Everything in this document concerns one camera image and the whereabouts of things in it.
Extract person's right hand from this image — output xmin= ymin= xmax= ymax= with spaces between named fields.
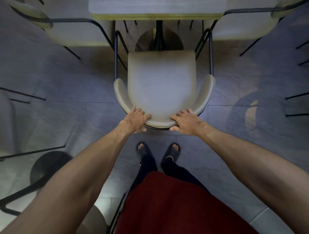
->
xmin=170 ymin=108 xmax=209 ymax=137

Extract person's left hand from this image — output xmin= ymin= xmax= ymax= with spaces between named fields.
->
xmin=119 ymin=105 xmax=153 ymax=134

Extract beige chair with black frame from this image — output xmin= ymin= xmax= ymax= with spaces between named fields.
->
xmin=285 ymin=91 xmax=309 ymax=118
xmin=9 ymin=0 xmax=129 ymax=72
xmin=0 ymin=86 xmax=67 ymax=162
xmin=195 ymin=0 xmax=309 ymax=58
xmin=77 ymin=192 xmax=127 ymax=234
xmin=113 ymin=28 xmax=217 ymax=131

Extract person's left forearm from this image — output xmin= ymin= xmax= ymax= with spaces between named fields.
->
xmin=0 ymin=121 xmax=132 ymax=234

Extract person's right forearm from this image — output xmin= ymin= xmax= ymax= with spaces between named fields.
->
xmin=201 ymin=123 xmax=309 ymax=234

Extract left black sandal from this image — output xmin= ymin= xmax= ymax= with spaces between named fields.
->
xmin=136 ymin=141 xmax=155 ymax=161

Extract black sandal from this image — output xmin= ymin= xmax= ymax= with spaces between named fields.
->
xmin=161 ymin=142 xmax=182 ymax=164
xmin=136 ymin=141 xmax=155 ymax=161

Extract right black sandal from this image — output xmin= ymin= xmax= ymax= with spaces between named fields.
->
xmin=161 ymin=142 xmax=182 ymax=164

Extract dark trousers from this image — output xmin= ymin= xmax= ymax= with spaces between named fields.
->
xmin=130 ymin=154 xmax=211 ymax=193

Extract dark red shirt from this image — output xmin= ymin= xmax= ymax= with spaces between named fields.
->
xmin=116 ymin=171 xmax=259 ymax=234

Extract black round table base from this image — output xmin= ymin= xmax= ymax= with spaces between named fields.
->
xmin=0 ymin=150 xmax=74 ymax=216

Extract grey wooden table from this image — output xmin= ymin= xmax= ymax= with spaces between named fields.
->
xmin=88 ymin=0 xmax=227 ymax=51

